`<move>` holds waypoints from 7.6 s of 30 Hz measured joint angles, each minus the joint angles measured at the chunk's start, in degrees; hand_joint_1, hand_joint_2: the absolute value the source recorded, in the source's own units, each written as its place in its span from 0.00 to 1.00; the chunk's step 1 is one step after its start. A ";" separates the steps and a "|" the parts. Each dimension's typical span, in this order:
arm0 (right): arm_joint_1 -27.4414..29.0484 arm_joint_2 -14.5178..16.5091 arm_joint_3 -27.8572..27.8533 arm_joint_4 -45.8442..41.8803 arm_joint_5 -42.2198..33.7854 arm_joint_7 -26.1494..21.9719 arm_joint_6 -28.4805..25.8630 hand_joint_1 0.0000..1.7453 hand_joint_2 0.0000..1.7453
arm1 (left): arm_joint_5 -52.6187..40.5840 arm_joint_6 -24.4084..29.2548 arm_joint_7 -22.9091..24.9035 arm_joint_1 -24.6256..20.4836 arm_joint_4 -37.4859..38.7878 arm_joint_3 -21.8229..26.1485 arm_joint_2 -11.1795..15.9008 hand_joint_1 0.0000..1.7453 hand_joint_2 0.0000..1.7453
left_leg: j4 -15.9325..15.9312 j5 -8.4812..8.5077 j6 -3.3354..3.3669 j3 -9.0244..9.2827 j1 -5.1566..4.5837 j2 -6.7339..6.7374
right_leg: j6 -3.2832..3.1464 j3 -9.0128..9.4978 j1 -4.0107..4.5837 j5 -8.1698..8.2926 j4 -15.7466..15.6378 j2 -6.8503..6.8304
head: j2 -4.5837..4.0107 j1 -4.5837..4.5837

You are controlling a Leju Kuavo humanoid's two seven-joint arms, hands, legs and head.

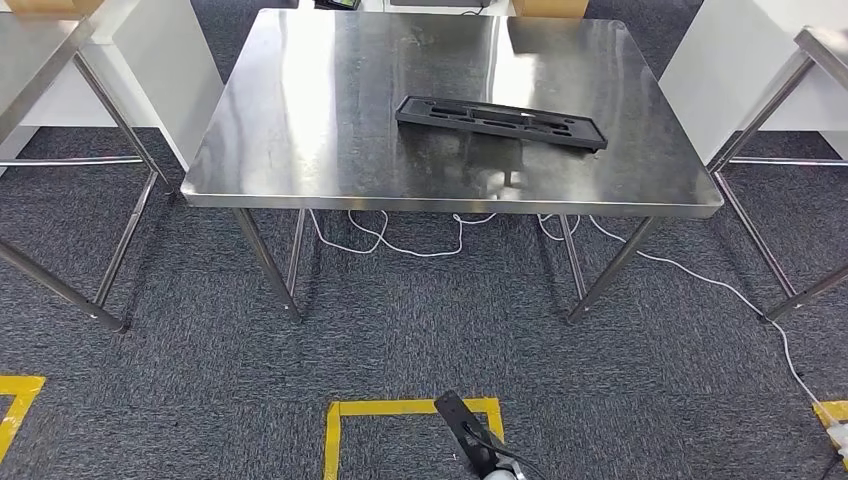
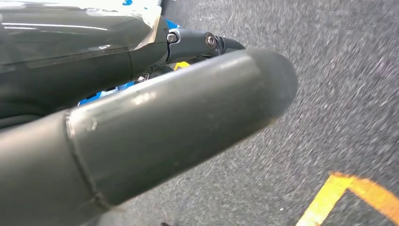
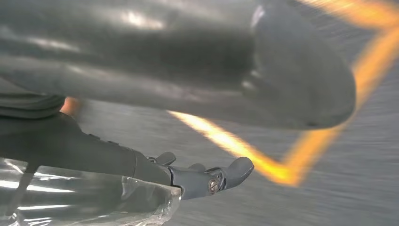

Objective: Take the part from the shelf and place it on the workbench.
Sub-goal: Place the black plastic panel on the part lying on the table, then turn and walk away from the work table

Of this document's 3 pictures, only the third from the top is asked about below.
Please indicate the yellow floor tape square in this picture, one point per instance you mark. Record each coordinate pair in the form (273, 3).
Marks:
(265, 162)

